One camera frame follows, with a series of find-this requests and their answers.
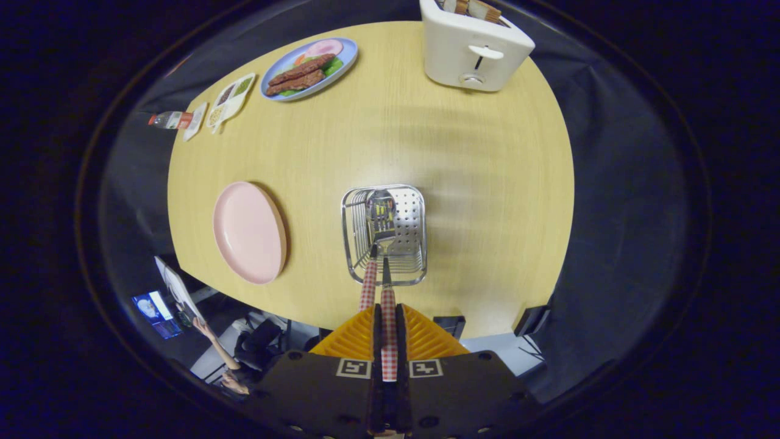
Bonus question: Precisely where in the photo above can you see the dark office chair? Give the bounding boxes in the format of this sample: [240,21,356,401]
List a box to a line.
[235,319,287,369]

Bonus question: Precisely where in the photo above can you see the white board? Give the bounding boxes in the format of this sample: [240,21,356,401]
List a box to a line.
[154,256,205,324]

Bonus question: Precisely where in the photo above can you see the computer monitor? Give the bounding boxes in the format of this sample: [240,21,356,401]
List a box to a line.
[131,291,183,340]

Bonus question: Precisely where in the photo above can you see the pink ham slice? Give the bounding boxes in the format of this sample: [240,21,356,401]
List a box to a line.
[307,39,344,59]

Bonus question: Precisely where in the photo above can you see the white divided condiment tray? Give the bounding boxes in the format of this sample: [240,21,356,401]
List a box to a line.
[206,73,257,135]

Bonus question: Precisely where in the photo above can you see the green lettuce leaves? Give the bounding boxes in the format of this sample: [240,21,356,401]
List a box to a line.
[277,57,344,97]

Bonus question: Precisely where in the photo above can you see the fork with checkered handle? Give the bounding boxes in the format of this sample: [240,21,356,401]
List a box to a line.
[373,235,399,383]

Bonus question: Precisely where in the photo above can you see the small white dish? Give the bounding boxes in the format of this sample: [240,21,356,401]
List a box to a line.
[183,102,208,142]

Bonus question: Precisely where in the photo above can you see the blue oval plate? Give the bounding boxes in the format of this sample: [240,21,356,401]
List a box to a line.
[260,37,359,102]

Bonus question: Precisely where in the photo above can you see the pink round plate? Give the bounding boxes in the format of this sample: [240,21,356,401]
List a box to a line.
[213,181,288,285]

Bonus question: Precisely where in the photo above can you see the white toaster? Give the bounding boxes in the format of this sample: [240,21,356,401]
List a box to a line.
[419,0,536,93]

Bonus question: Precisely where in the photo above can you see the brown bacon strip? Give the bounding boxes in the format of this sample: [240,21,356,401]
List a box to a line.
[268,54,337,87]
[266,69,326,97]

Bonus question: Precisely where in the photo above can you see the metal wire basket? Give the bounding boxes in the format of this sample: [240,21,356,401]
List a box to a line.
[341,185,428,287]

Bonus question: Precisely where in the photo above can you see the black table leg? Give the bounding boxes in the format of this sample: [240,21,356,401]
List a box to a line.
[515,303,554,338]
[434,315,466,340]

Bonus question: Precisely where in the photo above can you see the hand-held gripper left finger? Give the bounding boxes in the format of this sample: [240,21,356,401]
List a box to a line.
[250,303,383,439]

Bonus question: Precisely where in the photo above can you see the spoon with checkered handle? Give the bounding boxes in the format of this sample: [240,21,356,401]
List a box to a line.
[358,190,398,312]

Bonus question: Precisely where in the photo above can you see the clear bottle red label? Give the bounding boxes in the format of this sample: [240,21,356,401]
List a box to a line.
[148,110,194,130]

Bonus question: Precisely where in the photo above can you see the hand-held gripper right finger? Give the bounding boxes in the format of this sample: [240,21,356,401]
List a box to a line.
[396,303,542,439]

